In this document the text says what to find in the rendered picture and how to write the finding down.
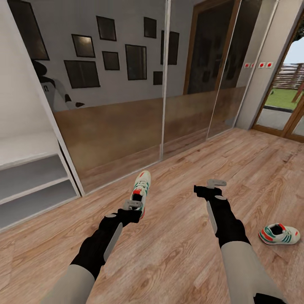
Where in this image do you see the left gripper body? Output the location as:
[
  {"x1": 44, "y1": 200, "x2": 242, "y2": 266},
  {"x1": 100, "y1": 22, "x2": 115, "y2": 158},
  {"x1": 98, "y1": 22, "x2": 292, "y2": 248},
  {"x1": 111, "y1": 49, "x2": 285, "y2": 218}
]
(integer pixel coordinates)
[{"x1": 118, "y1": 209, "x2": 140, "y2": 225}]

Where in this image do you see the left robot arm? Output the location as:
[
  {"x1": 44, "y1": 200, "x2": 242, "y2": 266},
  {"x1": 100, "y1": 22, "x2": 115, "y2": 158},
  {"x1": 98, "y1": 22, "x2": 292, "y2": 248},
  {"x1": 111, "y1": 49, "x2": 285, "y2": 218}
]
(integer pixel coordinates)
[{"x1": 38, "y1": 200, "x2": 143, "y2": 304}]

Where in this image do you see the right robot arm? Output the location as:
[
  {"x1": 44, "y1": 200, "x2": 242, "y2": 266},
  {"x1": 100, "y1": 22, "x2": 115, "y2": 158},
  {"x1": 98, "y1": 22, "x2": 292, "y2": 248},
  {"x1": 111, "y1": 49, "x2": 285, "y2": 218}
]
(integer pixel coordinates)
[{"x1": 194, "y1": 179, "x2": 289, "y2": 304}]

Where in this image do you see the gym shoe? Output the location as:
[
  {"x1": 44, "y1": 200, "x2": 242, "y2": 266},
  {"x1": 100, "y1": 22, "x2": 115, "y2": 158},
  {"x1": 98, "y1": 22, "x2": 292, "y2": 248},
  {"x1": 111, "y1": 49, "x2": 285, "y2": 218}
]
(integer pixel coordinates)
[
  {"x1": 130, "y1": 170, "x2": 151, "y2": 219},
  {"x1": 258, "y1": 223, "x2": 300, "y2": 244}
]

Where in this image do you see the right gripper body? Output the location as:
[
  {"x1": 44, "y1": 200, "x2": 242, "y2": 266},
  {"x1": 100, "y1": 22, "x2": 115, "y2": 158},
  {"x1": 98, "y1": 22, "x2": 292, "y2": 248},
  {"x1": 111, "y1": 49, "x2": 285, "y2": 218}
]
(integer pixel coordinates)
[{"x1": 197, "y1": 186, "x2": 222, "y2": 199}]

